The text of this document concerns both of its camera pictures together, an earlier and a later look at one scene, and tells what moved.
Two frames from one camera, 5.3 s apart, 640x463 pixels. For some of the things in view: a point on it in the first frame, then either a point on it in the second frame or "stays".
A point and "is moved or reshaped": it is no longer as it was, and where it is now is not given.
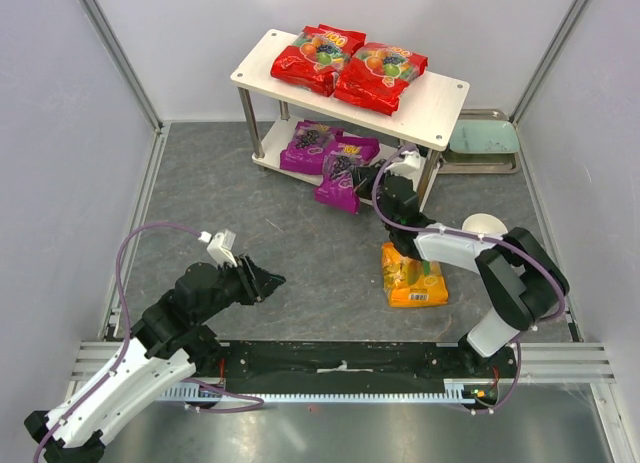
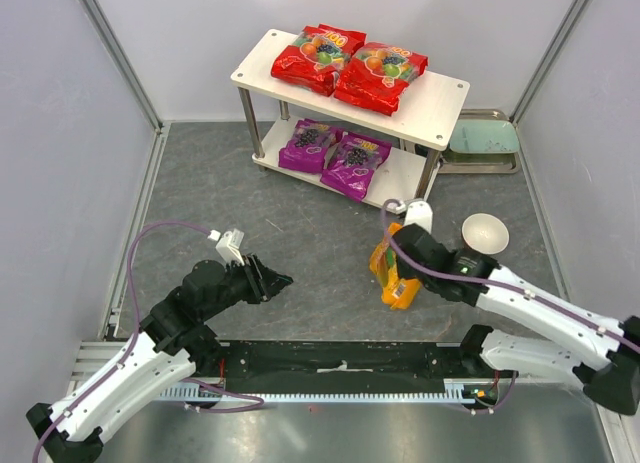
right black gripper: [379, 178] → [407, 253]
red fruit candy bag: [316, 55] stays
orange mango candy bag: [410, 282] is moved or reshaped
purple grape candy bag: [306, 149] stays
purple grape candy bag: [337, 188] is moved or reshaped
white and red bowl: [483, 223] stays
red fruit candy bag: [377, 75] stays
